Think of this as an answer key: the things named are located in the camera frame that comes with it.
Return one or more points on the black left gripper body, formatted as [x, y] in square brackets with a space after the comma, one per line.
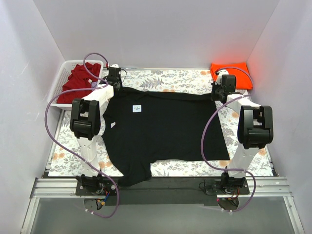
[116, 86]

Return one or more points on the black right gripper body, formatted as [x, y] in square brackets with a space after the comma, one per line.
[218, 91]

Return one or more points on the black t-shirt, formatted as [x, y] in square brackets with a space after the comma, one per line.
[144, 127]

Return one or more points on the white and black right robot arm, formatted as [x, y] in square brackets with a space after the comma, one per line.
[254, 132]

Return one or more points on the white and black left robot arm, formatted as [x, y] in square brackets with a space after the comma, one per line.
[85, 123]

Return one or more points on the folded orange t-shirt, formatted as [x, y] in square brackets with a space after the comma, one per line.
[239, 70]

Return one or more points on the lavender garment in basket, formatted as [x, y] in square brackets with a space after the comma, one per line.
[93, 83]

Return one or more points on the red t-shirt in basket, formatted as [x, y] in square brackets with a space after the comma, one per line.
[79, 79]

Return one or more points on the white plastic laundry basket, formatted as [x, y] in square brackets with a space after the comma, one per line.
[62, 77]

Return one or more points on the floral patterned table mat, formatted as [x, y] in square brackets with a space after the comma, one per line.
[198, 81]

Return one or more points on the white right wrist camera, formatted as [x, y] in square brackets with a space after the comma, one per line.
[219, 74]

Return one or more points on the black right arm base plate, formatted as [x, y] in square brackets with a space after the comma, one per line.
[215, 186]

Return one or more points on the aluminium front rail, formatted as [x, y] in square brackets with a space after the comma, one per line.
[66, 187]

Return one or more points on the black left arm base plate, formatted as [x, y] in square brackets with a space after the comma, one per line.
[106, 187]

